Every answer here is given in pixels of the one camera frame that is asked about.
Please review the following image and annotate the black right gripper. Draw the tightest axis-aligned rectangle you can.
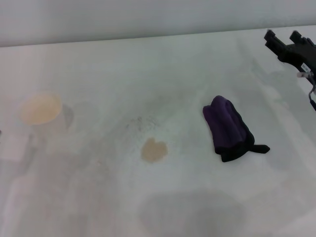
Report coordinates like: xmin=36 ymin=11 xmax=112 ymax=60
xmin=263 ymin=29 xmax=316 ymax=75

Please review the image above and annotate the purple rag with black trim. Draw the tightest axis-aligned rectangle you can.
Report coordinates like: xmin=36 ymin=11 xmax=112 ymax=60
xmin=202 ymin=95 xmax=271 ymax=163

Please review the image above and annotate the white paper cup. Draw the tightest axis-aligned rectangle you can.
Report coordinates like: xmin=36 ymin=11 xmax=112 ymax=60
xmin=18 ymin=91 xmax=65 ymax=149

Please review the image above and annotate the brown water stain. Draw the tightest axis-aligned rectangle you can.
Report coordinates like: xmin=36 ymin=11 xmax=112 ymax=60
xmin=140 ymin=137 xmax=169 ymax=165

